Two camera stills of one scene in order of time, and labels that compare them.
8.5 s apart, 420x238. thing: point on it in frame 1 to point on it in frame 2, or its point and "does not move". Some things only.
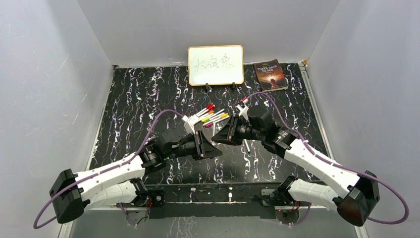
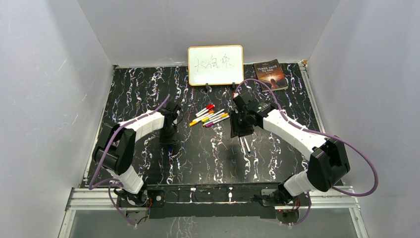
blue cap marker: (247, 146) does not move
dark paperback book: (271, 75) does not move
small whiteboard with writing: (215, 65) does not move
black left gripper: (209, 150) to (171, 141)
